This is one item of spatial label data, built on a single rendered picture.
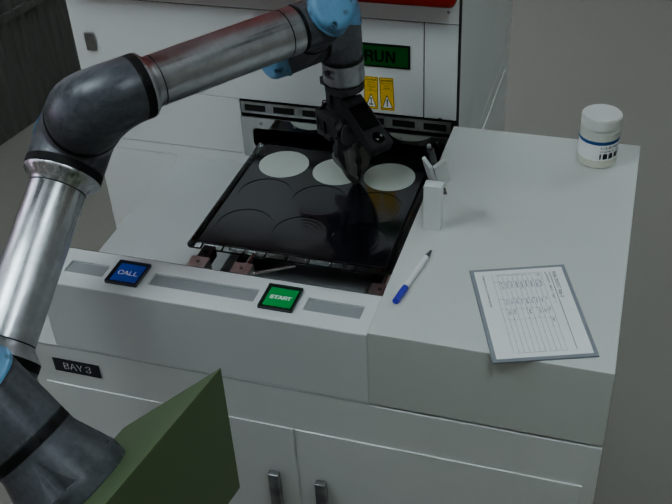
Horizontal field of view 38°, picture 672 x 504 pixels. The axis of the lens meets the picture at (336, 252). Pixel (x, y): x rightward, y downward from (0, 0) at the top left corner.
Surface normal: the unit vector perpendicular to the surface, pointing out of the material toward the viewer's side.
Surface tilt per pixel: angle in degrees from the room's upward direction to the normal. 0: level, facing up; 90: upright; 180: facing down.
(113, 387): 90
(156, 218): 0
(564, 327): 0
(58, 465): 32
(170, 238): 0
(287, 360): 90
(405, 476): 90
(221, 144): 90
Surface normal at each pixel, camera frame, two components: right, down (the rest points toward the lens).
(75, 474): 0.21, -0.43
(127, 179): -0.30, 0.58
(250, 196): -0.05, -0.80
